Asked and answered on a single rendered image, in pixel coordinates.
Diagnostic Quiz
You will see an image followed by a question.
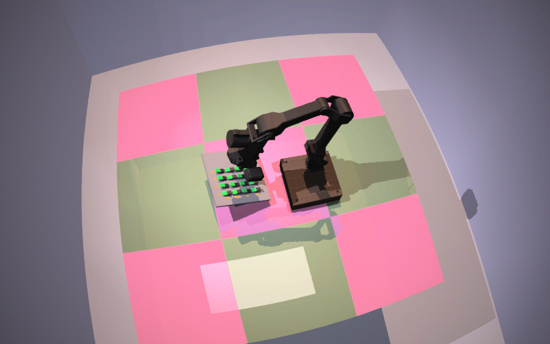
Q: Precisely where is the beige switch panel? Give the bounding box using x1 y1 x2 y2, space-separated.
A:
201 152 271 208

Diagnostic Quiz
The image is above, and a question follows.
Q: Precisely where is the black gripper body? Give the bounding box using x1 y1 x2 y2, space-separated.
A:
244 147 264 182

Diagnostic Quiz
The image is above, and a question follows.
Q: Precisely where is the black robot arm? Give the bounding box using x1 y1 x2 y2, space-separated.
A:
226 95 354 173

